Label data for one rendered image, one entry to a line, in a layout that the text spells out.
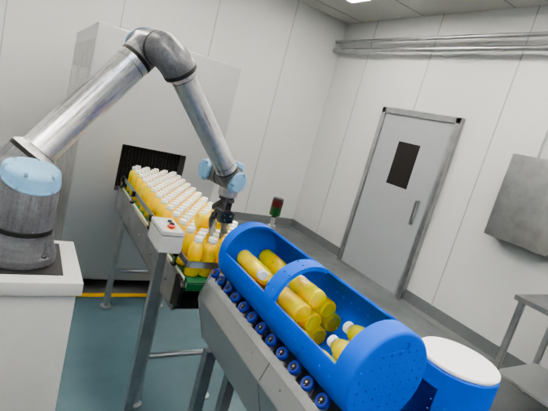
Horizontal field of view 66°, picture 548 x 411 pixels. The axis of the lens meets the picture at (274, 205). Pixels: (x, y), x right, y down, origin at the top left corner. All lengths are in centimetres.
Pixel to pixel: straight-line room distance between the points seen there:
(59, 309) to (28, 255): 17
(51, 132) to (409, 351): 121
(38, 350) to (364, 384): 89
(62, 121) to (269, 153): 537
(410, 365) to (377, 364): 13
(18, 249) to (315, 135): 608
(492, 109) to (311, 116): 294
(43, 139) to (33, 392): 74
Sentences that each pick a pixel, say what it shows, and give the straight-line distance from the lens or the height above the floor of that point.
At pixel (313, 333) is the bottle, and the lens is 149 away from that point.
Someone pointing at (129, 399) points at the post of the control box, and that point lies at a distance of 235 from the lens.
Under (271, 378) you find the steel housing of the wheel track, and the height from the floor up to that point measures 88.
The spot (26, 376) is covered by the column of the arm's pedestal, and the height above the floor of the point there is 81.
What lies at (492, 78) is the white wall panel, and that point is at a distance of 518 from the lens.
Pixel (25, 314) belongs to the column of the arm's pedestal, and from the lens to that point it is 134.
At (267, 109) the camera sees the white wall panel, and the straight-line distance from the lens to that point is 651.
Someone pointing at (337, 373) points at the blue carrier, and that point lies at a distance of 116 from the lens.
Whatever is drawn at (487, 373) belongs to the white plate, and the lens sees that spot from 170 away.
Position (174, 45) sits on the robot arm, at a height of 181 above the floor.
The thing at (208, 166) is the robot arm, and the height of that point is 141.
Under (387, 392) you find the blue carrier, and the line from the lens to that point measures 126.
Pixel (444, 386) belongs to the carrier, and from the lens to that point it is 160.
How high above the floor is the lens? 166
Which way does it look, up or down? 11 degrees down
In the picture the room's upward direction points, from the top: 15 degrees clockwise
